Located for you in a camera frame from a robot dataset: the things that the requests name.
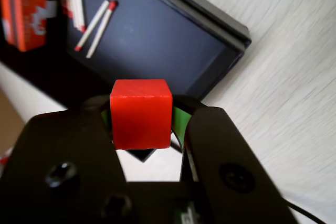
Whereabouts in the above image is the black cardboard box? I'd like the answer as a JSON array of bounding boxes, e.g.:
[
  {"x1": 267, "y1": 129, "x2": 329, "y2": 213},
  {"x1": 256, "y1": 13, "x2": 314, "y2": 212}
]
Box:
[{"x1": 0, "y1": 0, "x2": 250, "y2": 163}]

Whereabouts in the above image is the red matchbox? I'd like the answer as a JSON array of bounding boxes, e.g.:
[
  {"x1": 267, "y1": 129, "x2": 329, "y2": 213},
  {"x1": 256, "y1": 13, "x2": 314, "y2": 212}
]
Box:
[{"x1": 0, "y1": 0, "x2": 57, "y2": 52}]

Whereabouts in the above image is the red wooden cube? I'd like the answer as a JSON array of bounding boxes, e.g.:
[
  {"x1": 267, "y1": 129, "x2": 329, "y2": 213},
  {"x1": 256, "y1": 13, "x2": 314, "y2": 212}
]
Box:
[{"x1": 109, "y1": 79, "x2": 173, "y2": 151}]

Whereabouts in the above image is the large brown cardboard box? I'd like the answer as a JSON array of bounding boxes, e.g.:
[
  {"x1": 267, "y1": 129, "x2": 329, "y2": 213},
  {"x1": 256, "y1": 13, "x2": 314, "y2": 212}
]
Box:
[{"x1": 0, "y1": 84, "x2": 29, "y2": 156}]

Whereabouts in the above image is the black power cable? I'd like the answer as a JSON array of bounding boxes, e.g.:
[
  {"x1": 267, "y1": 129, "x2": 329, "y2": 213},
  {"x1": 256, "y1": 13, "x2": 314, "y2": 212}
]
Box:
[{"x1": 285, "y1": 199, "x2": 327, "y2": 224}]

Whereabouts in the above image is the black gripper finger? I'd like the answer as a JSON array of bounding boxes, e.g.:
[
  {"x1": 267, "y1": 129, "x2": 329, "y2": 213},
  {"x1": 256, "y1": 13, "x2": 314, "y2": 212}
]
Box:
[
  {"x1": 0, "y1": 94, "x2": 132, "y2": 224},
  {"x1": 170, "y1": 94, "x2": 298, "y2": 224}
]

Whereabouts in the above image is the clear plastic bag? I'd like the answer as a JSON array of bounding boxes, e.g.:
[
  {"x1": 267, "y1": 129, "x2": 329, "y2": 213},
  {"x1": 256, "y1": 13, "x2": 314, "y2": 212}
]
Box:
[{"x1": 0, "y1": 147, "x2": 13, "y2": 173}]

